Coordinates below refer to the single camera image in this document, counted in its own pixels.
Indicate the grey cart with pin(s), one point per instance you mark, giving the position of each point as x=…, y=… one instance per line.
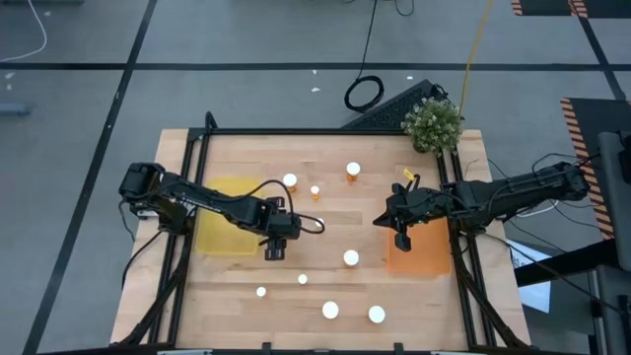
x=613, y=207

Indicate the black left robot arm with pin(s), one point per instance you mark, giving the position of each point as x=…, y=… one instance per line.
x=212, y=202

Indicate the black perforated panel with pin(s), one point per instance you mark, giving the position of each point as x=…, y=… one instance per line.
x=389, y=111

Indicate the small white ball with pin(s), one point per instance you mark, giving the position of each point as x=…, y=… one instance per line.
x=260, y=291
x=302, y=279

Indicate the black aluminium table frame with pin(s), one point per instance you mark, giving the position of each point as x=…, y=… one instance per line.
x=315, y=131

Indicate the translucent yellow plastic bin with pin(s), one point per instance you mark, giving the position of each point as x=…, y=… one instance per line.
x=222, y=236

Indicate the white board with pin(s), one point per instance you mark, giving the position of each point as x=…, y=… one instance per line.
x=537, y=296

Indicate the large hazard-striped black mat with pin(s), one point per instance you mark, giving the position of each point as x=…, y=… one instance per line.
x=599, y=116

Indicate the green artificial potted plant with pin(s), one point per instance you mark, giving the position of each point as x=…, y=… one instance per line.
x=433, y=123

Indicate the grey floor block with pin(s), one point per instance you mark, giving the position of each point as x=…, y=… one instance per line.
x=14, y=109

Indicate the black bar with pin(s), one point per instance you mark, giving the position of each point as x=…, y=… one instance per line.
x=567, y=262

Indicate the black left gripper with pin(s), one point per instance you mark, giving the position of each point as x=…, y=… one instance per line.
x=281, y=224

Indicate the small hazard-striped black mat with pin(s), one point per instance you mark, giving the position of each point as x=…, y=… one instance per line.
x=542, y=6

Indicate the translucent orange plastic bin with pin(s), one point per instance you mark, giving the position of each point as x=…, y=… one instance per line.
x=426, y=251

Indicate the yellow tag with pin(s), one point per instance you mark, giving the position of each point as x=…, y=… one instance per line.
x=408, y=174

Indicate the large white ball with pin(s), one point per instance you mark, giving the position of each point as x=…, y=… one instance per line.
x=330, y=309
x=351, y=257
x=376, y=314

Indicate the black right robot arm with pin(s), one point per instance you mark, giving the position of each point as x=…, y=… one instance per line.
x=517, y=190

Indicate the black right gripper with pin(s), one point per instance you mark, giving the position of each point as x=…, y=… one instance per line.
x=419, y=207

